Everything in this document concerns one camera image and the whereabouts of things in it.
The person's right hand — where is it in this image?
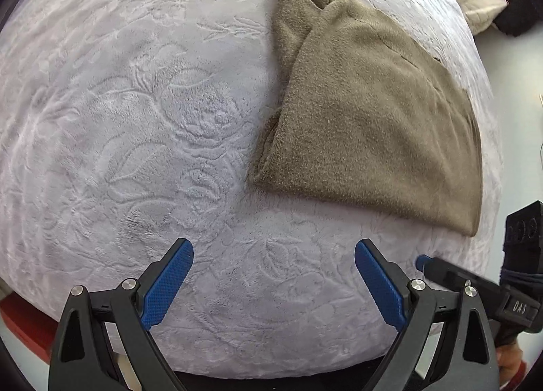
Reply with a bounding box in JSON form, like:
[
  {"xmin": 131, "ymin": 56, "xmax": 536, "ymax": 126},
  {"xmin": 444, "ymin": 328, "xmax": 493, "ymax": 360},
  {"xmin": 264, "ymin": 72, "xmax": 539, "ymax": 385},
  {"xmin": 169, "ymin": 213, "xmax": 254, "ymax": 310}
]
[{"xmin": 496, "ymin": 339, "xmax": 526, "ymax": 387}]

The lavender embossed fleece blanket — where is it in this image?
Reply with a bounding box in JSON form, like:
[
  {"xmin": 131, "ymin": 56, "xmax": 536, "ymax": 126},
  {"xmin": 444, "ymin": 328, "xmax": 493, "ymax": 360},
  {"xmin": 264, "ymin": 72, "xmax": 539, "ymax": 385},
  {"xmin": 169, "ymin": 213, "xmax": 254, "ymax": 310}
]
[{"xmin": 1, "ymin": 0, "xmax": 503, "ymax": 378}]

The brown knit sweater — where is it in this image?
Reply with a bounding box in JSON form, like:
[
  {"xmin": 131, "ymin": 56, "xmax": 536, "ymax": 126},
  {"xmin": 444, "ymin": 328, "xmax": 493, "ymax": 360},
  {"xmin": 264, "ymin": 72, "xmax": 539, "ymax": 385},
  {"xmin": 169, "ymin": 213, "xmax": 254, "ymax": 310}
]
[{"xmin": 249, "ymin": 0, "xmax": 482, "ymax": 236}]

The red box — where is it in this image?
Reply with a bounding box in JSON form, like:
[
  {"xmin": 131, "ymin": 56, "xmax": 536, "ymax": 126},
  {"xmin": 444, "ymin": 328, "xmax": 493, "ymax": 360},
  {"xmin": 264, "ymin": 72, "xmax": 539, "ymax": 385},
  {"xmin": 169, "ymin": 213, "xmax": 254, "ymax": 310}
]
[{"xmin": 0, "ymin": 293, "xmax": 58, "ymax": 364}]

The black bag on floor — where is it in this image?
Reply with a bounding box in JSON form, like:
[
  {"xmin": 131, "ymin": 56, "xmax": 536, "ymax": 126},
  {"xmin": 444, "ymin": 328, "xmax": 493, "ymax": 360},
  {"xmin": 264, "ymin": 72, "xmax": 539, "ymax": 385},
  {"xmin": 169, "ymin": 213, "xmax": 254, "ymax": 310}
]
[{"xmin": 493, "ymin": 0, "xmax": 539, "ymax": 37}]

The cream jacket on floor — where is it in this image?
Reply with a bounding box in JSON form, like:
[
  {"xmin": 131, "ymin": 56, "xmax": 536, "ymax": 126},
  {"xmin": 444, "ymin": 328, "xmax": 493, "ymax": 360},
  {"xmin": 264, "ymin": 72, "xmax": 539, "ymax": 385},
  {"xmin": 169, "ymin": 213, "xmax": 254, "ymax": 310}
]
[{"xmin": 456, "ymin": 0, "xmax": 508, "ymax": 36}]

